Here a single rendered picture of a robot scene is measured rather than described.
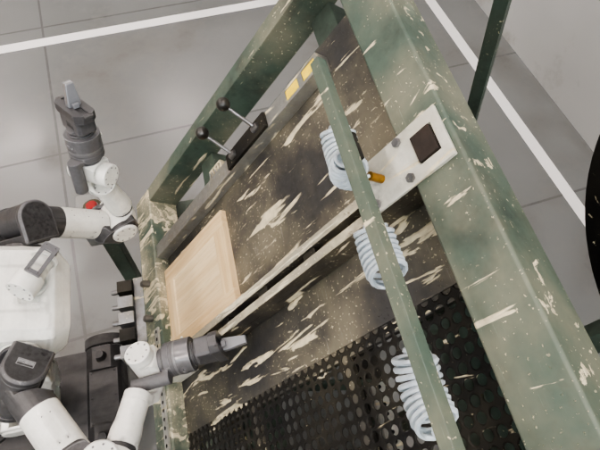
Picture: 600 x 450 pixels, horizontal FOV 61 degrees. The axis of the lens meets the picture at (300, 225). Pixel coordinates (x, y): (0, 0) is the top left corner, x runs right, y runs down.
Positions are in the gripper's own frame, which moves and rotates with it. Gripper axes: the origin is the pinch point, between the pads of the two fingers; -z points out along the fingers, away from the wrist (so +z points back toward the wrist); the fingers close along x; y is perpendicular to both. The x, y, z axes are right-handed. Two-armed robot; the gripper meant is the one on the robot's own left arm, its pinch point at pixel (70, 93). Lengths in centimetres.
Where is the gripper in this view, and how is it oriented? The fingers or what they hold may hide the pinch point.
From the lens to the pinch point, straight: 135.8
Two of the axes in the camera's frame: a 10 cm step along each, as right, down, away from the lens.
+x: 7.3, 5.1, -4.6
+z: -0.7, 7.2, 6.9
